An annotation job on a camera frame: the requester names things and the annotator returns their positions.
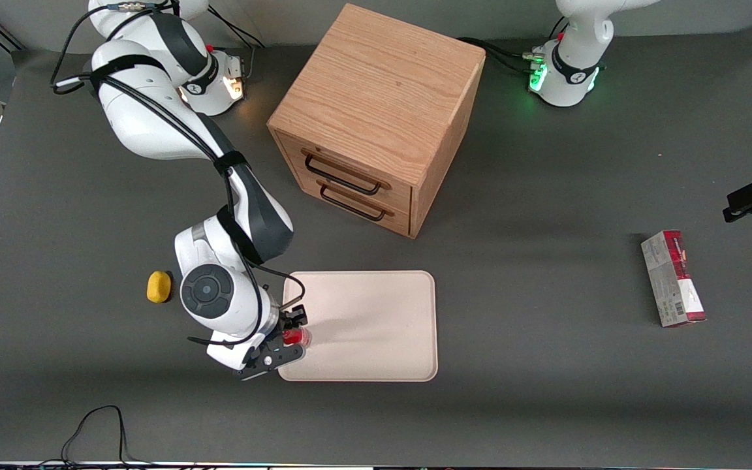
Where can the dark grey table mat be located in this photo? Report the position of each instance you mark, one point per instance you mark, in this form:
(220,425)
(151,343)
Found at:
(546,391)

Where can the red and grey carton box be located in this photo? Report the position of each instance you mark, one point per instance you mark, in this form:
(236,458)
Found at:
(673,281)

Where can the wooden drawer front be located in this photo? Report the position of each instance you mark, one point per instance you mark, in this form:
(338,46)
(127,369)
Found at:
(363,171)
(376,215)

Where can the wooden drawer cabinet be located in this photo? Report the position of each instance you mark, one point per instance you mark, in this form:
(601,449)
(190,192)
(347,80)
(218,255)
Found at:
(382,91)

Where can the yellow lemon toy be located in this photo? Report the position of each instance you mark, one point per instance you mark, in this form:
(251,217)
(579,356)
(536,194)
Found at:
(158,287)

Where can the grey wrist camera bar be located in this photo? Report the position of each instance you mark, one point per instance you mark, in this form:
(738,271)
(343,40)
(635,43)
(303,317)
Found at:
(271,363)

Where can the beige plastic tray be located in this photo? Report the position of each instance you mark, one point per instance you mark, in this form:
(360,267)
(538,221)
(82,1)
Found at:
(376,326)

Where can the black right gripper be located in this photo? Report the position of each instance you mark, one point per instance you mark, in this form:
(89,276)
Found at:
(294,319)

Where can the red coke bottle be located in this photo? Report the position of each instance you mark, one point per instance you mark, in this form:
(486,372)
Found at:
(296,337)

